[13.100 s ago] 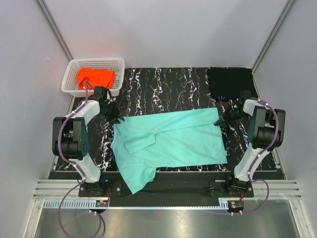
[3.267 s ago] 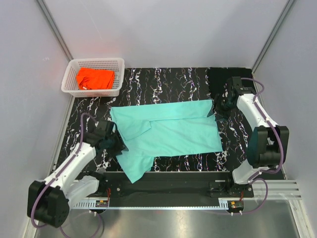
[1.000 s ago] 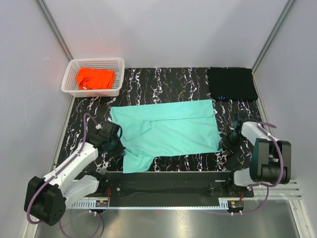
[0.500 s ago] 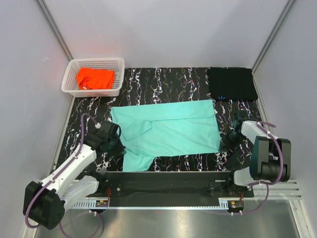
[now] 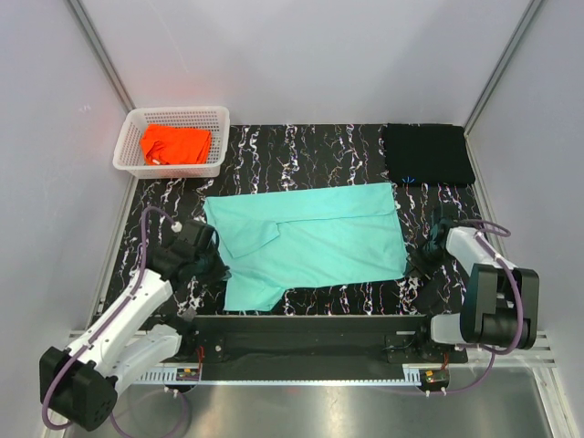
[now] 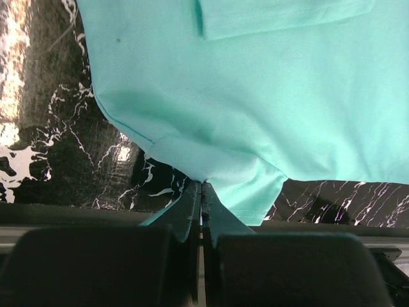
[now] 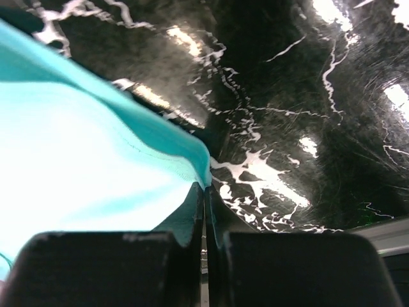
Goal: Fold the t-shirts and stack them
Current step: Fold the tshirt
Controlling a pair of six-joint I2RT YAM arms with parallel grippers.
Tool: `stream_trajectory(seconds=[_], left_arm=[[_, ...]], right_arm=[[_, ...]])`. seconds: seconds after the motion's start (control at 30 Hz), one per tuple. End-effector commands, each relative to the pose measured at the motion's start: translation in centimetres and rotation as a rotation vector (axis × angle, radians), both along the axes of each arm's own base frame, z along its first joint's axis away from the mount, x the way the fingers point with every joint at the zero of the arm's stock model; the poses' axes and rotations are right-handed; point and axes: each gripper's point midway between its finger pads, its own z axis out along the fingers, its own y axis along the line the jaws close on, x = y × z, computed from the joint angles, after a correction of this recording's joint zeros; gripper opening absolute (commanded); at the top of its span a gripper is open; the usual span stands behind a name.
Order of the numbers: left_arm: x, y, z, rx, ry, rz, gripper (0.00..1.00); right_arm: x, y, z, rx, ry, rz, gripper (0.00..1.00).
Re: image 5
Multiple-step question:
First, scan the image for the folded black t shirt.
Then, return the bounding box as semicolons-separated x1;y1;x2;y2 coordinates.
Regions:
381;123;475;186

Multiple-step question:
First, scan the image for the white plastic basket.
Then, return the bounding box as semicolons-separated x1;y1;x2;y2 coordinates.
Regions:
112;106;230;179

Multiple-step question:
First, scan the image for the controller board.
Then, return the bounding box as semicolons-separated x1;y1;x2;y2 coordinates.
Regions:
176;368;201;381
422;369;450;387

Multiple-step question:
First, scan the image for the orange t shirt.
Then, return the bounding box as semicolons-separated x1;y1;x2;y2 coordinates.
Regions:
140;124;213;166

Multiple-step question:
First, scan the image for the white slotted cable duct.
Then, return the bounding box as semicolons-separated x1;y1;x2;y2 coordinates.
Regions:
136;361;421;387

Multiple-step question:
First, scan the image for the right controller board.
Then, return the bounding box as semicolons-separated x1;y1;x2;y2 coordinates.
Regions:
422;369;450;387

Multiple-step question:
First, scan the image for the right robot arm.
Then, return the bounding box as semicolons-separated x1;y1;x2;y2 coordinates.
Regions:
407;218;539;362

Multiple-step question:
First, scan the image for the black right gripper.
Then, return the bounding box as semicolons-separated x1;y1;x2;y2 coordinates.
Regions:
404;235;452;279

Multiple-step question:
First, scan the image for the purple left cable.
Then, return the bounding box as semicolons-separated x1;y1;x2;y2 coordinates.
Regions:
39;207;193;438

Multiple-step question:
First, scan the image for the left controller board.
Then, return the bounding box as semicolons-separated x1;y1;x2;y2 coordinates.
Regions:
176;368;201;381

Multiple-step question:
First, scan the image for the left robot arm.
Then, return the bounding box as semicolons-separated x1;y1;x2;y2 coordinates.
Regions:
39;249;228;432

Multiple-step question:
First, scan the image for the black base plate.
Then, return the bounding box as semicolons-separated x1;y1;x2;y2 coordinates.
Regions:
170;316;468;368

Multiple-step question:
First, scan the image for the teal t shirt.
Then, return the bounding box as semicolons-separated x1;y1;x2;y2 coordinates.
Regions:
203;182;407;311

